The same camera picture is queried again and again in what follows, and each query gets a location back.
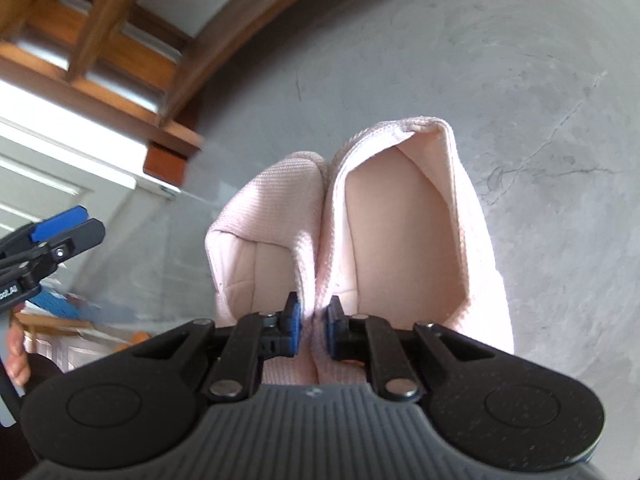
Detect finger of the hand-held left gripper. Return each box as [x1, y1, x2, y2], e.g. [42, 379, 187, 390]
[42, 218, 107, 267]
[0, 205, 87, 256]

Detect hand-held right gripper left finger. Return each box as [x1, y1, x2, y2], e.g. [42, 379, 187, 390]
[131, 291, 304, 404]

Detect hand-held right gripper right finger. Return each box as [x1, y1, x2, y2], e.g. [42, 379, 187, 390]
[325, 295, 502, 404]

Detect pink slipper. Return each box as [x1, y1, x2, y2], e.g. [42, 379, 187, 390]
[314, 117, 516, 390]
[205, 152, 332, 392]

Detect person's left hand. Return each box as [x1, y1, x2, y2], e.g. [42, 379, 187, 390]
[6, 324, 32, 387]

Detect white panelled door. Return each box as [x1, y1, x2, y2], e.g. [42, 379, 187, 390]
[0, 79, 177, 247]

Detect blue broom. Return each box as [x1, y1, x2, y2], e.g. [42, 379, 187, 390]
[24, 284, 103, 322]

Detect wooden shoe rack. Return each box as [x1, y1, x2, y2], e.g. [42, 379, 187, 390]
[0, 0, 357, 182]

